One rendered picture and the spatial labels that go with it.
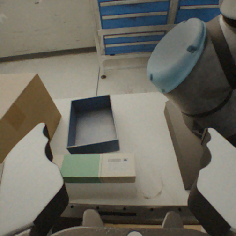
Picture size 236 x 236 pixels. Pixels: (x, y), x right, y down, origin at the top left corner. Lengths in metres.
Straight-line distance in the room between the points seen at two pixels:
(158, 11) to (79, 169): 1.67
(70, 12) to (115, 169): 2.53
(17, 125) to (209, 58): 0.42
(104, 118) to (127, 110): 0.10
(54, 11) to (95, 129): 2.42
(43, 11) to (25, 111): 2.46
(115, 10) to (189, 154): 1.56
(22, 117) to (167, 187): 0.42
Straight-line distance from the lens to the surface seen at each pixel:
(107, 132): 0.48
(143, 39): 1.84
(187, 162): 0.40
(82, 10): 2.64
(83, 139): 0.49
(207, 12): 1.99
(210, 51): 0.24
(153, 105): 0.58
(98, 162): 0.38
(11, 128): 0.40
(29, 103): 0.45
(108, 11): 1.73
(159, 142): 0.47
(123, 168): 0.36
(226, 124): 0.35
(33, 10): 2.87
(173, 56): 0.23
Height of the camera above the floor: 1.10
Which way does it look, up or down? 50 degrees down
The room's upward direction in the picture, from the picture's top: 6 degrees counter-clockwise
